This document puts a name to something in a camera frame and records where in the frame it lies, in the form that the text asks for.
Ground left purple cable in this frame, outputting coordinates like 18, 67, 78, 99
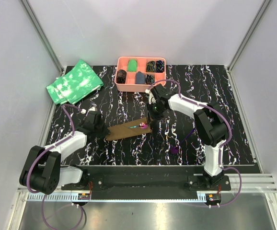
25, 104, 88, 230

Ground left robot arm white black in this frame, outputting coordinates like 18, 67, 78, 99
19, 111, 109, 195

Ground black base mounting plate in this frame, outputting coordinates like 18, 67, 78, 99
62, 165, 231, 202

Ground pink compartment tray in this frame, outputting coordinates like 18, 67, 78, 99
115, 57, 166, 92

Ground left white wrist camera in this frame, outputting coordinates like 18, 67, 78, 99
80, 107, 98, 114

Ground black patterned rolled cloth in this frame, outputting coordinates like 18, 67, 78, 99
145, 74, 155, 85

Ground black marble pattern mat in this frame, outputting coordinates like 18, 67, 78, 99
45, 65, 260, 173

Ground dark brown rolled cloth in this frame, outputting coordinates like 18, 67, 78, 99
116, 69, 127, 84

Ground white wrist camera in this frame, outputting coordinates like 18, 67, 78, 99
145, 89, 156, 104
80, 107, 98, 114

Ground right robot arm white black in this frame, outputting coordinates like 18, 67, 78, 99
145, 84, 232, 190

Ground green white patterned cloth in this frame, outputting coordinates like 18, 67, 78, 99
46, 59, 104, 104

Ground green rolled cloth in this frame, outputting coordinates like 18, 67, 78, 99
127, 59, 138, 72

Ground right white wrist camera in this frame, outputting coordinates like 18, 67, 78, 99
145, 89, 156, 104

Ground black blue rolled cloth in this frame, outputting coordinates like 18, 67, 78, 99
155, 60, 165, 73

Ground brown cloth napkin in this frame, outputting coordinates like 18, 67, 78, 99
105, 117, 151, 141

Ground black multicolour rolled cloth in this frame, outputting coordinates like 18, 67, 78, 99
146, 61, 156, 72

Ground blue grey rolled cloth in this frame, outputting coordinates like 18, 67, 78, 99
135, 71, 145, 84

